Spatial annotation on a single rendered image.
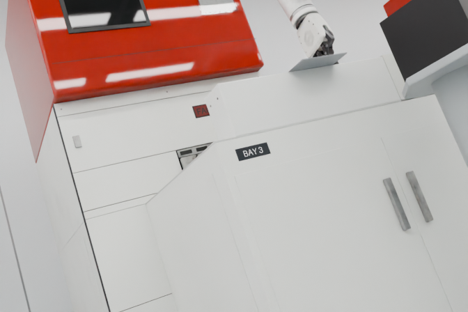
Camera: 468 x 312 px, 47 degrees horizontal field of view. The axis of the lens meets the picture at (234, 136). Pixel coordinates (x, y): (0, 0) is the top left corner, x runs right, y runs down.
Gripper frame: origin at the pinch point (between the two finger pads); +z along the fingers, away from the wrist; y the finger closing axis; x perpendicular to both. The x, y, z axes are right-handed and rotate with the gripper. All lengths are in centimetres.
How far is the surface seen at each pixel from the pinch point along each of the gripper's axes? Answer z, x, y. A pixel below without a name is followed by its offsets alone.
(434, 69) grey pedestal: 24.1, -0.5, 27.2
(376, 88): 12.1, 7.9, 1.9
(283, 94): 8.9, -22.7, 2.6
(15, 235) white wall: -51, -74, -200
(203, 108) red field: -24, -15, -54
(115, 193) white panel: -2, -55, -59
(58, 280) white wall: -22, -58, -207
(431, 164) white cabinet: 36.4, 15.7, -2.9
